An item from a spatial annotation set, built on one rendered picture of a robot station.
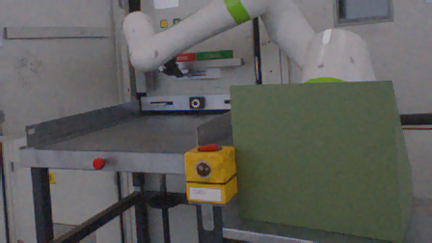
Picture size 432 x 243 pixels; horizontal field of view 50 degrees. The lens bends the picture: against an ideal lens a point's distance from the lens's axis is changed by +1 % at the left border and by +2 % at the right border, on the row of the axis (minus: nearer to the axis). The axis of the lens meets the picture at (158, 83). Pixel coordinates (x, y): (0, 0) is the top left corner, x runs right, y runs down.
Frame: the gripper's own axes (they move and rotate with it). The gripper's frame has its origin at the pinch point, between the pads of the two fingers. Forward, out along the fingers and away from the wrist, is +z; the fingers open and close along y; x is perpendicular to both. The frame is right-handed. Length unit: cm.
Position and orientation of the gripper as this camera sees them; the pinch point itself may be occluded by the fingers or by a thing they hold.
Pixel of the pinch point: (176, 72)
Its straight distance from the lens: 183.8
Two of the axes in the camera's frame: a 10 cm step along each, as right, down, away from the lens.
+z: 4.2, 4.3, 8.0
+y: -1.6, 9.0, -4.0
